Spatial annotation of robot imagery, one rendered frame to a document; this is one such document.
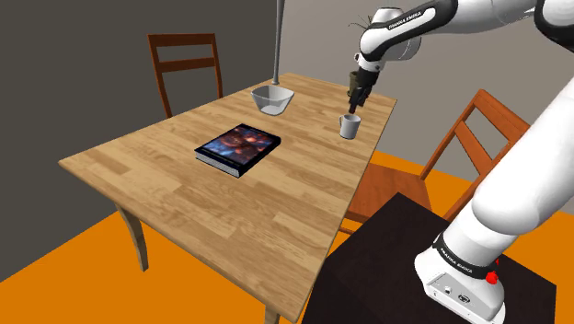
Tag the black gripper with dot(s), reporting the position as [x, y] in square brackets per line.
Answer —
[366, 85]

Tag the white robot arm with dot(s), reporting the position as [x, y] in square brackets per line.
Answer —
[515, 193]

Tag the olive brown vase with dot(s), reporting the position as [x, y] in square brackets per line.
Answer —
[353, 83]

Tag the white mug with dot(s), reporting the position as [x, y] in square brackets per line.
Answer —
[350, 128]

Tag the white bowl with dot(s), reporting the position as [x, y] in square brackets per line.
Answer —
[272, 99]

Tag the grey slender pole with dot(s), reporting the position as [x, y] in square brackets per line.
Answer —
[279, 40]

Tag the orange brown wooden chair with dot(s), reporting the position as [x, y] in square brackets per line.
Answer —
[390, 188]

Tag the dark book with colourful cover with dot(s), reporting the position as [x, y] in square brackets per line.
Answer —
[237, 146]

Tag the light wooden table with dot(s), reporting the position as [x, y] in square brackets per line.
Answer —
[233, 211]

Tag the dark brown wooden chair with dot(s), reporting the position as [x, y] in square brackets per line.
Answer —
[184, 65]

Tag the dark robot stand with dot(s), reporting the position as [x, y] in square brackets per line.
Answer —
[381, 269]

